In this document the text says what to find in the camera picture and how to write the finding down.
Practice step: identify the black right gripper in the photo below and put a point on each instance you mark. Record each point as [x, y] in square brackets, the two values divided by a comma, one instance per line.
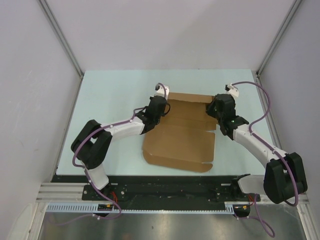
[209, 109]

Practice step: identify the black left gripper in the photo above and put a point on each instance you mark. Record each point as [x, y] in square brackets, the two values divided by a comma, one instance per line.
[162, 114]

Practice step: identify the brown cardboard box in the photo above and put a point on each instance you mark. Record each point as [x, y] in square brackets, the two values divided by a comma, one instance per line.
[184, 139]

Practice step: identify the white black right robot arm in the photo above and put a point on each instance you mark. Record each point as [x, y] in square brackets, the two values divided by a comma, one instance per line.
[284, 179]

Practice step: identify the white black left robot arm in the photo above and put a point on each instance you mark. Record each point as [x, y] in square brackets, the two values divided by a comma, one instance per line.
[91, 145]

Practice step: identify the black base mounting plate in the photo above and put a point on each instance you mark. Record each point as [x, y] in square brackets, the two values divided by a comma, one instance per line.
[223, 180]

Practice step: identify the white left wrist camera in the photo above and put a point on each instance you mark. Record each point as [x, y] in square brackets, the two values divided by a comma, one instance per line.
[161, 90]

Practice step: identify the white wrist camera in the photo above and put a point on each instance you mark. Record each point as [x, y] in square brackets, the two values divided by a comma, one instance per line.
[161, 90]
[232, 90]

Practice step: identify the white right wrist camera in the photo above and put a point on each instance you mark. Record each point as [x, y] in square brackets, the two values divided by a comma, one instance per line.
[232, 90]

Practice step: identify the aluminium right side rail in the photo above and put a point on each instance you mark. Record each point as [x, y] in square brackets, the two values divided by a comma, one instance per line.
[269, 118]

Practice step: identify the aluminium frame post right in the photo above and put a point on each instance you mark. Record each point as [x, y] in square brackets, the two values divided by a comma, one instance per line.
[295, 6]

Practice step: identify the aluminium frame post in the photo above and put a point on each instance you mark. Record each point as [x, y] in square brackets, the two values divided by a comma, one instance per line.
[56, 28]
[295, 6]

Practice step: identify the grey slotted cable duct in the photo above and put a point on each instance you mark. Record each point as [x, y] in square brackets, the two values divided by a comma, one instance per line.
[106, 208]

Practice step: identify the aluminium frame post left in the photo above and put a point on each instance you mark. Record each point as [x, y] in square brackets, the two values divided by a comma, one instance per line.
[56, 28]

